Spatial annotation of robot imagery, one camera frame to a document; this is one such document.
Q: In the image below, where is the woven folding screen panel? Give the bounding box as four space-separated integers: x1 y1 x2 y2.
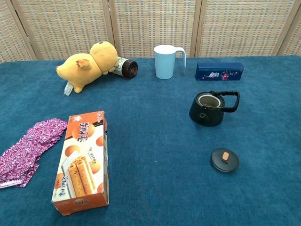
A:
0 0 37 63
108 0 203 59
194 0 300 58
277 9 301 57
11 0 115 61

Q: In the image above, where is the orange egg roll box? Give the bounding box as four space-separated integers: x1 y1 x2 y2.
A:
51 110 110 216

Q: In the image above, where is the white plastic mug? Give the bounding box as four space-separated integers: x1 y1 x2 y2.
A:
154 44 187 80

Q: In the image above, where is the dark blue rectangular box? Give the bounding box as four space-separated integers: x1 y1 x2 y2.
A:
195 62 245 81

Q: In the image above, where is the black teapot lid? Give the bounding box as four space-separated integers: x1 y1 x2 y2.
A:
211 147 240 173

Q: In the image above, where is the brown glass bottle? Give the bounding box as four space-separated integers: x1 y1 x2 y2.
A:
112 57 139 80

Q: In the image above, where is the black small kettle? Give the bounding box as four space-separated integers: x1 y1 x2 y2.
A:
189 90 241 127

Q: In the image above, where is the blue carpet table mat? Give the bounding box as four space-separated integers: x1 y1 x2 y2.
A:
0 55 301 226

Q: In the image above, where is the pink patterned foil bag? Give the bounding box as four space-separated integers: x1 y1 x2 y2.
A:
0 118 69 189

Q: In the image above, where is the yellow plush toy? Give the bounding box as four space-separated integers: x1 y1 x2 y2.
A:
55 41 119 97

